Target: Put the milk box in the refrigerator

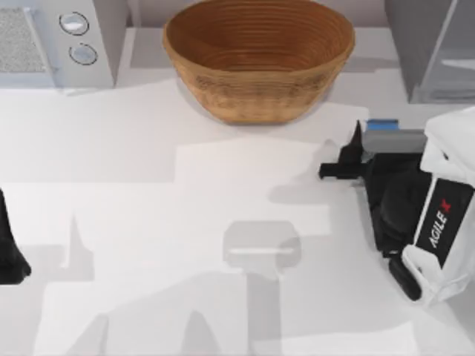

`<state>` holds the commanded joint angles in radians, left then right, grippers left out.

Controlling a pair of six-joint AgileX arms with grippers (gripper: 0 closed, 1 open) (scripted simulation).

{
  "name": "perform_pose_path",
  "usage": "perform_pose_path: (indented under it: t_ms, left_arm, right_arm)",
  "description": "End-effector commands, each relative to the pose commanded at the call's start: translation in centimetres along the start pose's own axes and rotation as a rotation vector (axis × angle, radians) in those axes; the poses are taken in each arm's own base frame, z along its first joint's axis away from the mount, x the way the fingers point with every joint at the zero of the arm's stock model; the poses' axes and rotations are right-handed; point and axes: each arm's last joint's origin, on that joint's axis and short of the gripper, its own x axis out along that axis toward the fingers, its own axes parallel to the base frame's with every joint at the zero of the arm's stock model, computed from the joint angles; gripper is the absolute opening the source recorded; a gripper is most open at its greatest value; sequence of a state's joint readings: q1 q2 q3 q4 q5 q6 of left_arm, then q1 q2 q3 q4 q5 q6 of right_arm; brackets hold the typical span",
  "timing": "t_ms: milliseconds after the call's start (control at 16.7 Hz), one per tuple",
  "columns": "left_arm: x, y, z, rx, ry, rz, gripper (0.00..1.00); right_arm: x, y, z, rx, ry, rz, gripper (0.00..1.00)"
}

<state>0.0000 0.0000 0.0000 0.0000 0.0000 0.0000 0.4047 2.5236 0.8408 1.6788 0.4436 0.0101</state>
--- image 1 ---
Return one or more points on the pale grey rounded box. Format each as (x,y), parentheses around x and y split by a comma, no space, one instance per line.
(393,141)

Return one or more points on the small blue block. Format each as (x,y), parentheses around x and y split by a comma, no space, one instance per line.
(382,124)

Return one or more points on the grey cabinet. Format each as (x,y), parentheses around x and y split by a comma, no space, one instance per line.
(426,55)

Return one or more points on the brown woven basket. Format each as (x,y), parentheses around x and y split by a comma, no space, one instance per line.
(259,55)

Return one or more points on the pale microwave oven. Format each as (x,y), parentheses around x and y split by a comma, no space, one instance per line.
(92,74)

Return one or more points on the small round microwave knob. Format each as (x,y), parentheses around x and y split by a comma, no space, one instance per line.
(82,53)

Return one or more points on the large round microwave knob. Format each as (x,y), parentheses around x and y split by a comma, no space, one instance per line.
(73,23)

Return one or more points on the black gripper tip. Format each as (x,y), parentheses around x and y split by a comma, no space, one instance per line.
(9,252)

